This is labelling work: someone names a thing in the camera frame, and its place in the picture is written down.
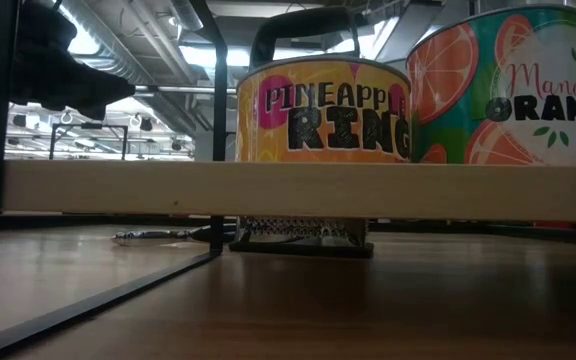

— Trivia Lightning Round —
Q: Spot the metal box grater black handle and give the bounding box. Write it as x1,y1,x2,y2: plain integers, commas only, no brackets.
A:
228,5,375,260

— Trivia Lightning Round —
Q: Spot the small red object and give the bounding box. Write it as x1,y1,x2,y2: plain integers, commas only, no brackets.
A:
534,220,576,230

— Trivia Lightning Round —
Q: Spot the black background rig frame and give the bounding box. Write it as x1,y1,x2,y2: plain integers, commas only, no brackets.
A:
49,122,130,159

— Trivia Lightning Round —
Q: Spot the yellow pineapple rings can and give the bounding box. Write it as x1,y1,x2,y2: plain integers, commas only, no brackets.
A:
236,54,413,164

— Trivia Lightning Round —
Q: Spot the long ceiling light tube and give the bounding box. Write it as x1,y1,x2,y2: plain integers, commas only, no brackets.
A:
135,83,238,97

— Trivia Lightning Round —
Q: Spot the silver butter knife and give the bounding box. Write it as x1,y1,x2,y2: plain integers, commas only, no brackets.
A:
110,227,239,247

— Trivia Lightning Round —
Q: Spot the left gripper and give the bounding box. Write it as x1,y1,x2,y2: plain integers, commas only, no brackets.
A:
10,0,137,120

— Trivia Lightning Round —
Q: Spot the mandarin oranges can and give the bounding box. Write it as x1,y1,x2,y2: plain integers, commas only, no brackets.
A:
405,3,576,166

